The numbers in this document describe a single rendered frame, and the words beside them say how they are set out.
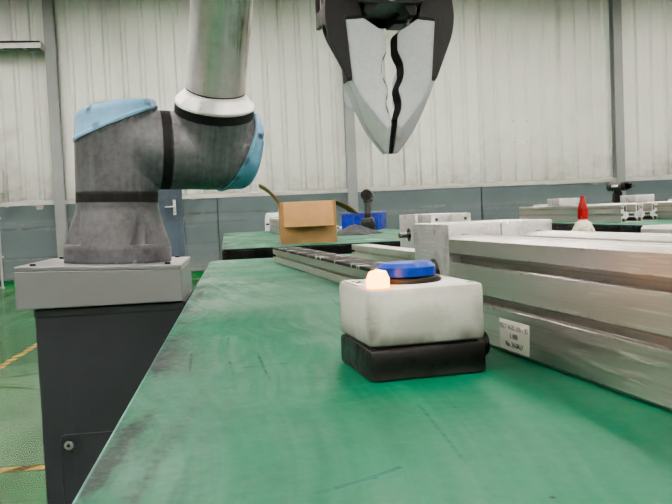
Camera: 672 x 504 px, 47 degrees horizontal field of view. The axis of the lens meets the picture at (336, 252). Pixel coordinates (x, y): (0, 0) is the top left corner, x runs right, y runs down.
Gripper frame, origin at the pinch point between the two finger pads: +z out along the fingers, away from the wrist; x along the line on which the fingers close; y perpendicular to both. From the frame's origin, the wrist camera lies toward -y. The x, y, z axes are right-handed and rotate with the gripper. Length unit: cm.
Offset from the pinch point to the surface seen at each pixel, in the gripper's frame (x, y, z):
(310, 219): -38, 218, 7
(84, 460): 27, 57, 37
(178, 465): 15.6, -15.9, 16.3
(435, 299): -1.3, -3.7, 11.1
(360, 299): 3.2, -2.0, 10.9
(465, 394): -1.1, -8.8, 16.2
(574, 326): -9.2, -7.3, 12.9
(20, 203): 199, 1129, -27
